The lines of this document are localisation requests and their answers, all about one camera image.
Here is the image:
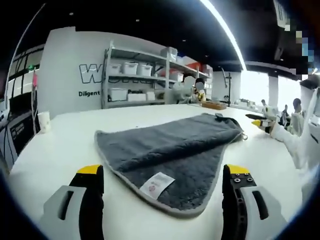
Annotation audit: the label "grey towel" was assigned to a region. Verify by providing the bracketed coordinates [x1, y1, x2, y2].
[94, 112, 248, 219]

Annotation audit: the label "black tripod stand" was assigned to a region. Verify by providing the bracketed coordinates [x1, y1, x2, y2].
[220, 66, 234, 107]

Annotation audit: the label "brown wooden tray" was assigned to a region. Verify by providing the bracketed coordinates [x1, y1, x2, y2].
[200, 100, 228, 111]

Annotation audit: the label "person's white clothing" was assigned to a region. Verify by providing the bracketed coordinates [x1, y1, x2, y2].
[298, 87, 320, 201]

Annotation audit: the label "ceiling light strip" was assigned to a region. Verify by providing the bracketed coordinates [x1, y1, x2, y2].
[199, 0, 249, 71]

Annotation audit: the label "dark grey counter cabinet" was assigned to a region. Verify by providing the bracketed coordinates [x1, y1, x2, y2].
[0, 109, 39, 171]

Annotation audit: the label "white paper cup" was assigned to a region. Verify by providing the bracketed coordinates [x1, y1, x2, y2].
[37, 111, 52, 134]

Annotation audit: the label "grey metal shelving unit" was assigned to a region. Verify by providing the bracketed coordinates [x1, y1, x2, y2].
[100, 41, 214, 109]

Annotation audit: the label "group of white storage bins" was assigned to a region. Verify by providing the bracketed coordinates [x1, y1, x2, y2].
[107, 46, 186, 102]

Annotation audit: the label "glass partition windows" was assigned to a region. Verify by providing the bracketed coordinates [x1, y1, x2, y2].
[6, 44, 45, 101]

